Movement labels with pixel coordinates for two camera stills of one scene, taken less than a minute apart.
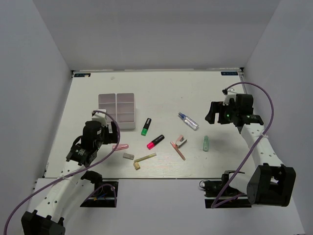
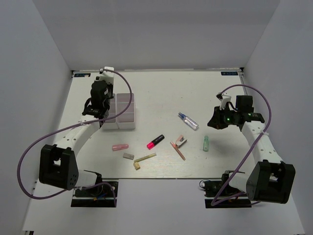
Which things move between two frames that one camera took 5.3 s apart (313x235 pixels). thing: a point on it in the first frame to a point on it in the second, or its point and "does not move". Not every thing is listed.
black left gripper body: (106, 136) to (111, 95)
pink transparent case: (120, 147) does not move
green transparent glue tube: (206, 144) does not move
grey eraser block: (128, 156) does not move
